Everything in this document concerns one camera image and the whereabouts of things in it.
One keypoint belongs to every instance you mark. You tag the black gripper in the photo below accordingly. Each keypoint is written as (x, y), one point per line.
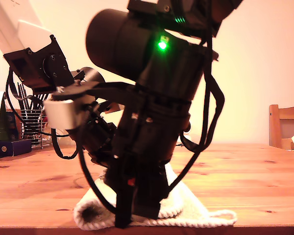
(152, 137)

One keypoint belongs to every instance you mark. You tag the cream terry tea towel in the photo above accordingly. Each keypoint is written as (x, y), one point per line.
(186, 203)

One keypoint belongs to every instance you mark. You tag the dark blue box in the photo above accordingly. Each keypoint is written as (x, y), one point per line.
(17, 148)

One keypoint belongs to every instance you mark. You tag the dark blue printed packet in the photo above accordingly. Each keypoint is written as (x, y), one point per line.
(13, 124)

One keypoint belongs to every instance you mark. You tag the black chopstick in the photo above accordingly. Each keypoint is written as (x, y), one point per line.
(23, 99)
(19, 99)

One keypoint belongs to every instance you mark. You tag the wooden chair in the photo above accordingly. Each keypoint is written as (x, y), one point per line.
(274, 127)

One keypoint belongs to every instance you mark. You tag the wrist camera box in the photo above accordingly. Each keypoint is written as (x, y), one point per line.
(61, 112)

